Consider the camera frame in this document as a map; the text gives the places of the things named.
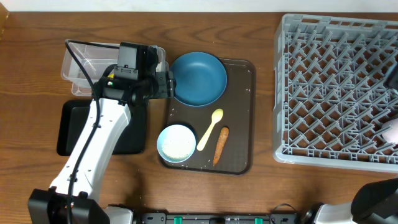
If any pink cup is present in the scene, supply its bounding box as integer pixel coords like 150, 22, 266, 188
382, 118, 398, 144

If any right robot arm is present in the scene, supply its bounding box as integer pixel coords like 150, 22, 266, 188
300, 178, 397, 224

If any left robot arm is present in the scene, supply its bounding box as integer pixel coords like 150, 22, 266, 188
28, 71, 176, 223

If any grey dishwasher rack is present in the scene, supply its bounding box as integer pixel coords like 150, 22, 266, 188
272, 14, 397, 173

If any large blue bowl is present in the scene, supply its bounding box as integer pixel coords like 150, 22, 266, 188
170, 52, 228, 107

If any yellow plastic spoon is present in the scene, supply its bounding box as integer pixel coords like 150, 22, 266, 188
197, 108, 224, 151

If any light blue rice bowl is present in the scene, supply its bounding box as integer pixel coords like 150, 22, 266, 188
157, 124, 197, 163

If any brown serving tray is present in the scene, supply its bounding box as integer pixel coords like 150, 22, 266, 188
160, 58, 256, 175

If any orange carrot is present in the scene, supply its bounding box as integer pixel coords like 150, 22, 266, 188
213, 127, 229, 166

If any clear plastic bin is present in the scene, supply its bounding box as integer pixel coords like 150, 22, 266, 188
60, 41, 169, 96

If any black tray bin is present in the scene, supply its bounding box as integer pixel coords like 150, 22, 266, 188
57, 100, 147, 156

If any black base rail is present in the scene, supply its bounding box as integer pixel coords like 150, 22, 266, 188
141, 213, 299, 224

